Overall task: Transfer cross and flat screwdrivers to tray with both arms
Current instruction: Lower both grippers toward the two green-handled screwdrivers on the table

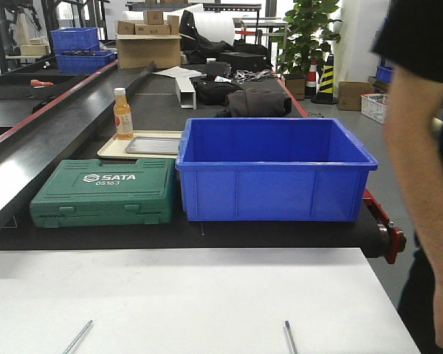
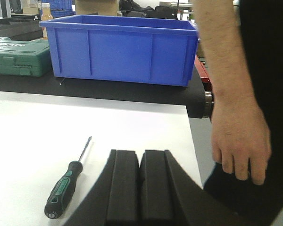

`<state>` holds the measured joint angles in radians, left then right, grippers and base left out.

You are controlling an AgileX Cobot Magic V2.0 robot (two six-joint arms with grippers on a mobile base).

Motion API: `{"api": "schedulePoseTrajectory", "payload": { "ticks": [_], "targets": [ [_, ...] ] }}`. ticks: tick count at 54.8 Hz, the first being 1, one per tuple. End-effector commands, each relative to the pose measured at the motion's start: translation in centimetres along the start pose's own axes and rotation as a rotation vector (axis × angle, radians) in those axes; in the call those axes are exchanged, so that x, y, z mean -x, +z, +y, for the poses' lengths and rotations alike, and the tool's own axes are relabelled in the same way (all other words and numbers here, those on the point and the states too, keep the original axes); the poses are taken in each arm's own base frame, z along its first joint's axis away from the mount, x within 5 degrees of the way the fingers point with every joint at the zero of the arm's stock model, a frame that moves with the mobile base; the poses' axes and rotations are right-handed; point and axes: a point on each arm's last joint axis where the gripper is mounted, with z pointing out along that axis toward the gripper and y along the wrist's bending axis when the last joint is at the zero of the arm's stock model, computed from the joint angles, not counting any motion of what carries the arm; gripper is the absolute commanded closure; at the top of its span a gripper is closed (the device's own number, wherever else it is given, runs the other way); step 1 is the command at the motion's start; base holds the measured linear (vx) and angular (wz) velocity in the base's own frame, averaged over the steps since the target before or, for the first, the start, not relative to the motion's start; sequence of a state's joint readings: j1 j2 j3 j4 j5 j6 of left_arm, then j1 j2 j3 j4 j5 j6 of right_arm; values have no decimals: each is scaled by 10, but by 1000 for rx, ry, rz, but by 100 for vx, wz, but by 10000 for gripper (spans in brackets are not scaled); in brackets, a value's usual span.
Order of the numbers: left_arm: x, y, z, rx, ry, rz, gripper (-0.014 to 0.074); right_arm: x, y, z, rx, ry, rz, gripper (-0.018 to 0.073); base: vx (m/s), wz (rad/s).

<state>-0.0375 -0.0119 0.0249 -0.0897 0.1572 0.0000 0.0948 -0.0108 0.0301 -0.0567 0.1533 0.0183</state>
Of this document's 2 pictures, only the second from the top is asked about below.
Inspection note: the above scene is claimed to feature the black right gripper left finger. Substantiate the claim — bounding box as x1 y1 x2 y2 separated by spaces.
105 150 139 226

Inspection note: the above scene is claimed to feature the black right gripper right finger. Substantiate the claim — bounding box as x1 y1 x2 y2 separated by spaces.
140 150 178 226

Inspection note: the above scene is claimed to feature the green black screwdriver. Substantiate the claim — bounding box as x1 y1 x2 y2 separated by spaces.
44 137 92 219

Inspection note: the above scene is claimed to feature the person's bare forearm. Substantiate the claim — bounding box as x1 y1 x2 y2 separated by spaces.
193 0 254 100

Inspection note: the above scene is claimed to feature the person's bare hand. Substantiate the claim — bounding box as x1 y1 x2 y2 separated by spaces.
211 94 271 185

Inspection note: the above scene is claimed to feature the black conveyor belt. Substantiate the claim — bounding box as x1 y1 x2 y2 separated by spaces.
0 70 214 118

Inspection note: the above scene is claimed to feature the large blue plastic bin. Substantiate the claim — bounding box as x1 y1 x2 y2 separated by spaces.
40 15 198 87

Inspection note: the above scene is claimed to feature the green SATA tool case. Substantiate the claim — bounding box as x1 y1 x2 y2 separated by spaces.
0 38 52 77

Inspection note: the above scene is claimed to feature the orange juice bottle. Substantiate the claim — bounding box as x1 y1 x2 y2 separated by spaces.
41 2 53 40

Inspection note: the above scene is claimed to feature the red conveyor end bracket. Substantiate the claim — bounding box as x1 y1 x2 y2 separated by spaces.
194 56 212 91

